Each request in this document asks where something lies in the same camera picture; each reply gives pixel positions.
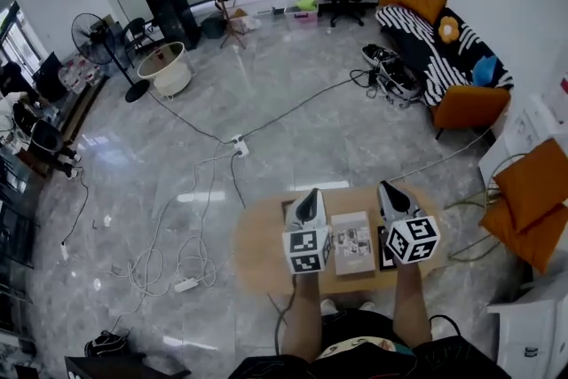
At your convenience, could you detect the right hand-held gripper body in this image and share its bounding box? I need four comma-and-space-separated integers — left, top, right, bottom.
384, 215, 441, 266

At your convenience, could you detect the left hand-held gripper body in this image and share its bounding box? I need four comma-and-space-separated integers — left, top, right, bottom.
281, 225, 334, 276

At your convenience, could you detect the beige book with photo cover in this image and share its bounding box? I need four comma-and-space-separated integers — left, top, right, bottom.
330, 210, 377, 276

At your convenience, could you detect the person's left forearm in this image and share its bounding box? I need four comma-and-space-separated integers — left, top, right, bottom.
281, 272, 323, 363

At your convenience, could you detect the person's right forearm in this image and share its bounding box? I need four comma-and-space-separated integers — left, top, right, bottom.
392, 261, 434, 350

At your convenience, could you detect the wooden coffee table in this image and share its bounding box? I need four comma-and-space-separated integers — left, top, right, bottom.
233, 184, 445, 296

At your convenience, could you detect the person's black printed shirt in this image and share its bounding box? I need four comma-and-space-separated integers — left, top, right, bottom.
228, 308, 511, 379

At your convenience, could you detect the open equipment case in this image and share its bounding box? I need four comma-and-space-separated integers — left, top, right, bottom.
361, 43, 422, 108

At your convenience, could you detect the blue cushion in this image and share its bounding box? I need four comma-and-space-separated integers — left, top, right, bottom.
471, 55, 499, 88

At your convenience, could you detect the black and white striped blanket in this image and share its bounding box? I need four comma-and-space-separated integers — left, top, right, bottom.
375, 4, 515, 107

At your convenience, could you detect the flower-shaped yellow cushion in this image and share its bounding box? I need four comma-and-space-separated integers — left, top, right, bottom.
438, 16, 458, 44

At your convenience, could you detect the round white side table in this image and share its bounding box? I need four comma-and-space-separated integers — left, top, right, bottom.
137, 41, 194, 99

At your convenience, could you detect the clear storage box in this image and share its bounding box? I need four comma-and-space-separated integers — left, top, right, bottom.
284, 4, 320, 30

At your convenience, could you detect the black bag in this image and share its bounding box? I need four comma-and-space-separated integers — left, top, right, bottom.
83, 329, 132, 359

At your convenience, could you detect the tall black cabinet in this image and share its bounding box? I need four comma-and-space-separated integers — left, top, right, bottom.
145, 0, 201, 51

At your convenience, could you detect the black standing fan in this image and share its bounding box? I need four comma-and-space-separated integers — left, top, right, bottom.
70, 12, 151, 104

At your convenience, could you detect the black metal rack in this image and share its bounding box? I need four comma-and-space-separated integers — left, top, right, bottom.
0, 154, 41, 343

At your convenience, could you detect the black picture frame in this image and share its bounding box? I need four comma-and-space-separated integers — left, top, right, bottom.
376, 225, 398, 272

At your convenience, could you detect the gold wire chair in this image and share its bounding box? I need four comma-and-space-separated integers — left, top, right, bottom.
446, 153, 533, 263

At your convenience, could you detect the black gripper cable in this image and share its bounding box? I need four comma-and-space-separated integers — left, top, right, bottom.
267, 286, 298, 356

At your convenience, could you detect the long black floor cable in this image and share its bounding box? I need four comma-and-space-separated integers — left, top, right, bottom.
148, 69, 372, 146

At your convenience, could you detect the white floor cable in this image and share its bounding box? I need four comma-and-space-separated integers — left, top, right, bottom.
108, 148, 236, 334

